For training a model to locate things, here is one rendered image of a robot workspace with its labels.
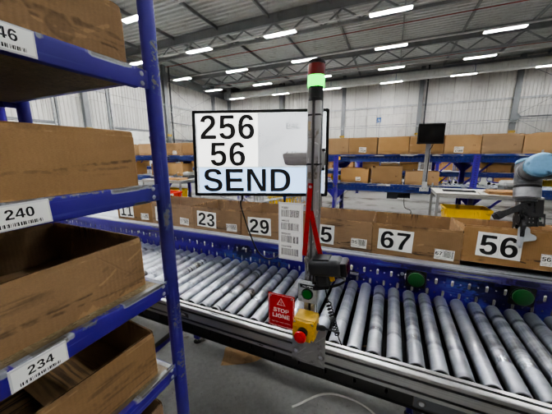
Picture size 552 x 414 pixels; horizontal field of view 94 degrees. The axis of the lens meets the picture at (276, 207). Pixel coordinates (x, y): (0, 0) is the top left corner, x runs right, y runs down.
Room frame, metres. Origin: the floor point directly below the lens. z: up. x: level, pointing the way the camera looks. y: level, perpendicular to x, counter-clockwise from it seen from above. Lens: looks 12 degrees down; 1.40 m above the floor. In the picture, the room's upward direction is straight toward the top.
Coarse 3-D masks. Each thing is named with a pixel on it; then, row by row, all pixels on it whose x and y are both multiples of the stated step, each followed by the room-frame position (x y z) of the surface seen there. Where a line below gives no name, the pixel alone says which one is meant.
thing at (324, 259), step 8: (320, 256) 0.75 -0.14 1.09; (328, 256) 0.74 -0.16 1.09; (336, 256) 0.74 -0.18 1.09; (312, 264) 0.73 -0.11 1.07; (320, 264) 0.72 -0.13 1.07; (328, 264) 0.71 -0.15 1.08; (336, 264) 0.70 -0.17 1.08; (344, 264) 0.70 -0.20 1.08; (312, 272) 0.73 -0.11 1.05; (320, 272) 0.72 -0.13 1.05; (328, 272) 0.71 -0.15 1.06; (336, 272) 0.70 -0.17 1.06; (344, 272) 0.69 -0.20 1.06; (320, 280) 0.73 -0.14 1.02; (328, 280) 0.73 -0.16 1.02; (320, 288) 0.73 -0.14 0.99; (328, 288) 0.72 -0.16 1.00
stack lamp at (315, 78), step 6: (312, 66) 0.79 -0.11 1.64; (318, 66) 0.79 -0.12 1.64; (324, 66) 0.80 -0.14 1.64; (312, 72) 0.79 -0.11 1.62; (318, 72) 0.79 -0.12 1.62; (324, 72) 0.80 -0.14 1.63; (312, 78) 0.79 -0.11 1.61; (318, 78) 0.79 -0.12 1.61; (324, 78) 0.81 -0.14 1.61; (312, 84) 0.79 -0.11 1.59; (318, 84) 0.79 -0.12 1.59
